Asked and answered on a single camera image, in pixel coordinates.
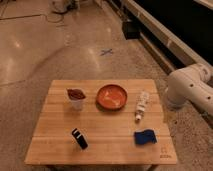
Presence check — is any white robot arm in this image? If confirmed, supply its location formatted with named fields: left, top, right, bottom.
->
left=164, top=63, right=213, bottom=116

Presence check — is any black standing eraser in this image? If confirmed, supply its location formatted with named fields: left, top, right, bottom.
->
left=71, top=128, right=88, bottom=149

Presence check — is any orange round bowl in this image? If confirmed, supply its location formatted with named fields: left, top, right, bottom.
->
left=96, top=84, right=128, bottom=110

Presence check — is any white tube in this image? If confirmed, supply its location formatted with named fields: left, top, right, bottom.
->
left=135, top=91, right=149, bottom=121

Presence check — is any wooden table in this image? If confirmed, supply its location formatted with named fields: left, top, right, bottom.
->
left=25, top=79, right=177, bottom=165

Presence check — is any blue crumpled cloth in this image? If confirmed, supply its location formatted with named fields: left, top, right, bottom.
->
left=134, top=129, right=157, bottom=145

